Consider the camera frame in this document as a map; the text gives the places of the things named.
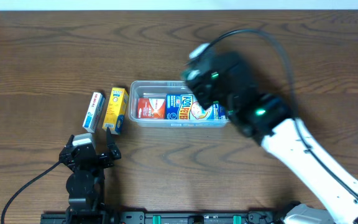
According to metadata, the clear plastic container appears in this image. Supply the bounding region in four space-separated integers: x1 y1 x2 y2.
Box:
128 80 228 128

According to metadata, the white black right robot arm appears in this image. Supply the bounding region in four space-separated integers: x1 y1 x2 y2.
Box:
183 50 358 223

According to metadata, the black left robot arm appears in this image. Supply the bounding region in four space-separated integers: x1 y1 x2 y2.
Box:
59 129 121 223

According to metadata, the yellow Woods box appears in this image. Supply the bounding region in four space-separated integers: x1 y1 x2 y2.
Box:
102 87 129 134

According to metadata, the blue Kool Fever box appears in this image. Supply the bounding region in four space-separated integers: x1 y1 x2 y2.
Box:
165 94 226 121

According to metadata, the white blue toothpaste box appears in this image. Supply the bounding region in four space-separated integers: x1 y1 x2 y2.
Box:
83 92 105 133

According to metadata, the red white medicine box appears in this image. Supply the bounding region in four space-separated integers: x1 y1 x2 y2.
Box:
137 98 166 119

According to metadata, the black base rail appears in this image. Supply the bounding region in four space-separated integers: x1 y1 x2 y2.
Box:
40 205 295 224

